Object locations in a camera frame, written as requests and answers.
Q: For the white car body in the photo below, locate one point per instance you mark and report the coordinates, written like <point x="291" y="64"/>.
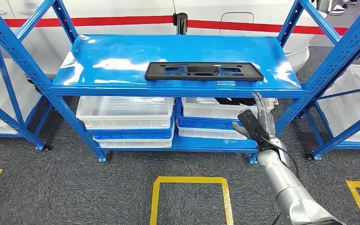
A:
<point x="121" y="7"/>

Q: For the black plastic frame part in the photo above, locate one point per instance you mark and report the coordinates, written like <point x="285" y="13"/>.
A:
<point x="232" y="101"/>
<point x="155" y="73"/>

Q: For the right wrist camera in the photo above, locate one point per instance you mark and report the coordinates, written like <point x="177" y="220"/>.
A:
<point x="251" y="124"/>

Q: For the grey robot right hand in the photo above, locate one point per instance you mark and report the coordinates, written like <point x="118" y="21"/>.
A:
<point x="268" y="121"/>

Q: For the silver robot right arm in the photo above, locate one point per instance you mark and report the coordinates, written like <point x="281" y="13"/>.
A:
<point x="287" y="186"/>

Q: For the black stanchion post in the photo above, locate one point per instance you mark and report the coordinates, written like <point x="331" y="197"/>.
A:
<point x="181" y="23"/>

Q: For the red barrier belt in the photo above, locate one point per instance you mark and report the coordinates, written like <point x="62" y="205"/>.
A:
<point x="260" y="27"/>

